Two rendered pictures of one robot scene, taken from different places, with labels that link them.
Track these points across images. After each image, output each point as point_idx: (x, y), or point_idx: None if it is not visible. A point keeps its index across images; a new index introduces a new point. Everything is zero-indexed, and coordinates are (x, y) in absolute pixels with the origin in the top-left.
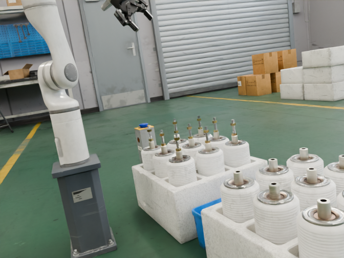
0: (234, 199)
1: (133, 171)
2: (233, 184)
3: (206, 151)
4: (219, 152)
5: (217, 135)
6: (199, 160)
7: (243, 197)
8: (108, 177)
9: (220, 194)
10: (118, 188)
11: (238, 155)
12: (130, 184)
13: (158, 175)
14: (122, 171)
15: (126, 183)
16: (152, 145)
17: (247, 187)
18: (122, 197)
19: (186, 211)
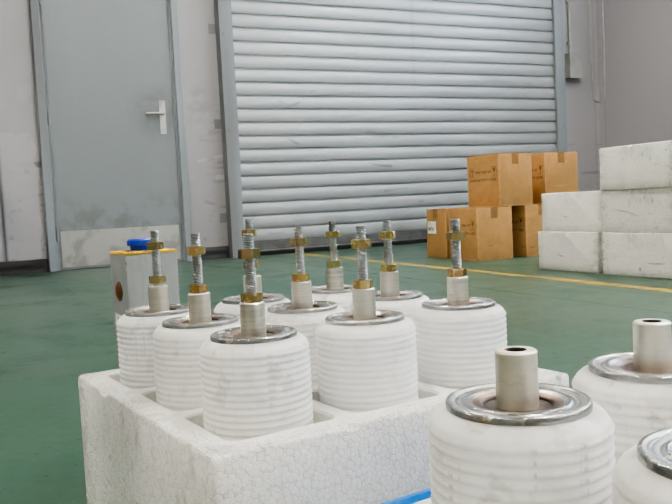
0: (504, 478)
1: (82, 392)
2: (493, 407)
3: (356, 319)
4: (406, 325)
5: (392, 284)
6: (328, 349)
7: (549, 469)
8: (13, 431)
9: (430, 457)
10: (35, 465)
11: (471, 345)
12: (81, 454)
13: (169, 403)
14: (66, 414)
15: (66, 450)
16: (160, 300)
17: (567, 418)
18: (38, 494)
19: None
